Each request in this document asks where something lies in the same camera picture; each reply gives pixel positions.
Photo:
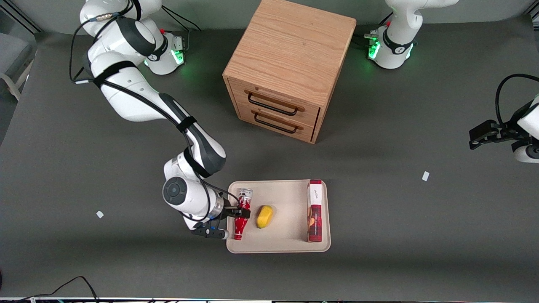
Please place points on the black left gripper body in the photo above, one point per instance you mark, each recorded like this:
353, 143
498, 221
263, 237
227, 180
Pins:
504, 131

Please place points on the yellow lemon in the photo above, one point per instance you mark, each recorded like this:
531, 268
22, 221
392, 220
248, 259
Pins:
265, 216

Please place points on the small oblong white paper scrap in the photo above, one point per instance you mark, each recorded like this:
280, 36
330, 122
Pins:
425, 176

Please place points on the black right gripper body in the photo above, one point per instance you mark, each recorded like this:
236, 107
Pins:
229, 211

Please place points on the beige plastic tray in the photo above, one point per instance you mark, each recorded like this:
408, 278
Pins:
290, 227

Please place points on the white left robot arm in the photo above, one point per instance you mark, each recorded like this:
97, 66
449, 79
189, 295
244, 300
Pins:
400, 33

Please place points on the red ketchup bottle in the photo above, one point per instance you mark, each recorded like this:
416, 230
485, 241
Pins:
241, 227

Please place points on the wooden drawer cabinet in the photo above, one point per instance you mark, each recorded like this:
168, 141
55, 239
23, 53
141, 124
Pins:
290, 46

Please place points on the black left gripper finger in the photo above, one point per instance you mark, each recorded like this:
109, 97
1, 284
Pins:
484, 142
486, 129

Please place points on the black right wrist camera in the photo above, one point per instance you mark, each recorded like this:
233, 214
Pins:
210, 232

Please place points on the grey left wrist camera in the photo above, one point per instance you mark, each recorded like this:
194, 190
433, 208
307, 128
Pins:
526, 155

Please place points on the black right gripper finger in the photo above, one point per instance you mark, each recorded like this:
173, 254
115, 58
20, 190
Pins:
241, 208
243, 214

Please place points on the red white snack box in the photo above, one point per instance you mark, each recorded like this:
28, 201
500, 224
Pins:
315, 210

